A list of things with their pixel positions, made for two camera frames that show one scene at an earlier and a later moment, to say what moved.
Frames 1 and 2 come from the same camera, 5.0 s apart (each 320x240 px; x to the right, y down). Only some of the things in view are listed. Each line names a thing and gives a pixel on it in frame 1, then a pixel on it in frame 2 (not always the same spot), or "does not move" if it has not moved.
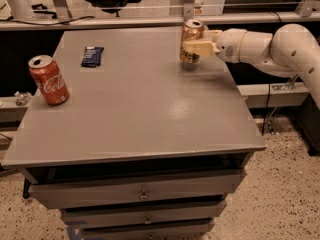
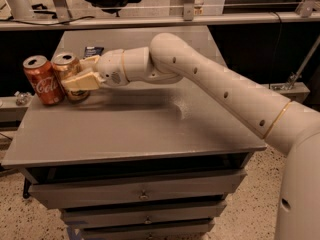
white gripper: x=230 y=45 → x=111 y=67
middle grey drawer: x=140 y=214 does not move
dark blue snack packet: x=91 y=56 does not move
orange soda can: x=192 y=30 → x=68 y=66
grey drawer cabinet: x=148 y=147 does not move
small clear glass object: x=22 y=98 does not move
